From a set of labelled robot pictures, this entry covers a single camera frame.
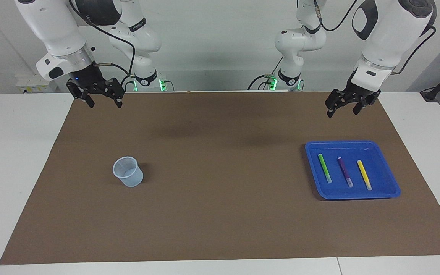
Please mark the yellow marker pen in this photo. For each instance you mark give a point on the yellow marker pen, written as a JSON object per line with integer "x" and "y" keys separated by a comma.
{"x": 363, "y": 173}

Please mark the brown table mat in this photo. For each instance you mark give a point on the brown table mat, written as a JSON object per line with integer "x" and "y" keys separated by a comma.
{"x": 220, "y": 214}

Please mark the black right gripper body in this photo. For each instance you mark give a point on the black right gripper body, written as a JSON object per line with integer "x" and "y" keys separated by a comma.
{"x": 88, "y": 78}

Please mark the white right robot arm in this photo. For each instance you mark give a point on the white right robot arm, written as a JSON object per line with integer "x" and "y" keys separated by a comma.
{"x": 52, "y": 23}

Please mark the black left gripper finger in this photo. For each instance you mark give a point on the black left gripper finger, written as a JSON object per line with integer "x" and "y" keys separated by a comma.
{"x": 331, "y": 107}
{"x": 359, "y": 107}

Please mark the translucent plastic cup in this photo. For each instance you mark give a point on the translucent plastic cup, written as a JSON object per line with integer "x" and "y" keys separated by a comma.
{"x": 128, "y": 177}

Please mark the purple marker pen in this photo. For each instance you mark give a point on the purple marker pen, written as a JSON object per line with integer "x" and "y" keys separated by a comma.
{"x": 344, "y": 170}

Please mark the green marker pen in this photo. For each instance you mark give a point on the green marker pen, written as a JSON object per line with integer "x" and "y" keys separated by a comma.
{"x": 324, "y": 166}

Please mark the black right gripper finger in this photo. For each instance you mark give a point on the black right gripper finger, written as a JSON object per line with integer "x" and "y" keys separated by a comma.
{"x": 117, "y": 93}
{"x": 89, "y": 100}

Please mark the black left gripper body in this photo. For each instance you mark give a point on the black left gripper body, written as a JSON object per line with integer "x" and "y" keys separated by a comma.
{"x": 355, "y": 89}

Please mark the blue plastic tray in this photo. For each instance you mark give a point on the blue plastic tray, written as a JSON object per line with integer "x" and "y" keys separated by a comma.
{"x": 380, "y": 152}

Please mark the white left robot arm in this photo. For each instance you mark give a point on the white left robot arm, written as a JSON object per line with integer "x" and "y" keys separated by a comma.
{"x": 388, "y": 30}

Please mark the white socket box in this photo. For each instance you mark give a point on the white socket box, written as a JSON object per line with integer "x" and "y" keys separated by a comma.
{"x": 29, "y": 84}

